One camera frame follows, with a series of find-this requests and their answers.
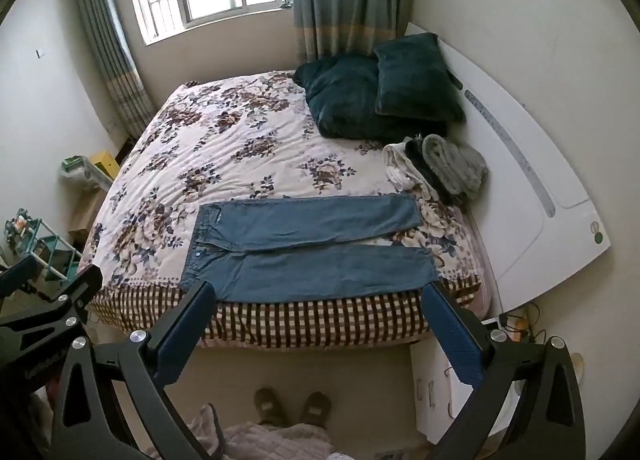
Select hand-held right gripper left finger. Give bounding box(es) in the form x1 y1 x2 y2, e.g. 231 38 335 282
50 280 218 460

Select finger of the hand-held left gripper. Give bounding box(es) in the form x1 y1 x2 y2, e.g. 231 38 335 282
0 256 42 297
0 266 103 341

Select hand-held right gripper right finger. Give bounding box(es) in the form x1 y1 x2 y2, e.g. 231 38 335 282
421 281 587 460

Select blue denim pants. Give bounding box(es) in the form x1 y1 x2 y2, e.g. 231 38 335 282
179 195 440 303

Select white teal rack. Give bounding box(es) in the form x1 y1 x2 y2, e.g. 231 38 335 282
5 208 83 285

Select white nightstand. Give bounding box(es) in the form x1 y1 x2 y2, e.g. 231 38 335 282
410 317 521 446

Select cardboard box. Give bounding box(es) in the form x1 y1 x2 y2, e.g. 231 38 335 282
67 185 108 245

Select green white plastic bag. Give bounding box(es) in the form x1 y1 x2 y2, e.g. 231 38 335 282
61 156 113 191

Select white headboard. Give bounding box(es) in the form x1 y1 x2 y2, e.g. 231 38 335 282
404 22 610 313

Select brown checked bed sheet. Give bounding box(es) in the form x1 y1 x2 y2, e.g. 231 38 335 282
90 277 483 353

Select person's pink fleece clothing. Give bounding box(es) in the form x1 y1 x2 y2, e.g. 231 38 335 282
185 402 336 460

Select yellow box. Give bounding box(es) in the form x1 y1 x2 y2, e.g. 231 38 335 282
89 150 120 181

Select dark cloth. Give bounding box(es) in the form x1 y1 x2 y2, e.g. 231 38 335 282
404 137 468 205

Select floral quilt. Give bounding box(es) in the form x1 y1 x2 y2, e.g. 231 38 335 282
85 70 488 301

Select small dark green pillow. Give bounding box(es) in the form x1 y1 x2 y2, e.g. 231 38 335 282
374 33 467 123

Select large dark green pillow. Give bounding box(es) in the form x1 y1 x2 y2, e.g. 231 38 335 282
292 54 448 141

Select black cable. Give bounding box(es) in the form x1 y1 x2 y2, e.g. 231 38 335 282
497 302 551 346

